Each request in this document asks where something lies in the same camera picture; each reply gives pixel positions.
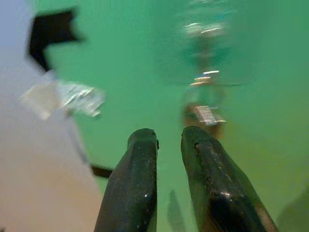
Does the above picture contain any green board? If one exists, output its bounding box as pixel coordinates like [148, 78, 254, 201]
[45, 0, 309, 232]

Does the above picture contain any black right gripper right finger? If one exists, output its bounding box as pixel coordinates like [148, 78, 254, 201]
[181, 125, 278, 232]

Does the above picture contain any small clear tape piece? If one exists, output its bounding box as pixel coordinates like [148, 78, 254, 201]
[19, 70, 107, 120]

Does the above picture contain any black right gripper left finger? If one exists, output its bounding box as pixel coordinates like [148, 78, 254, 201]
[95, 128, 160, 232]

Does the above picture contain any black tape strip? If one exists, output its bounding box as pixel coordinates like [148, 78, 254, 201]
[90, 164, 114, 179]
[25, 8, 85, 73]

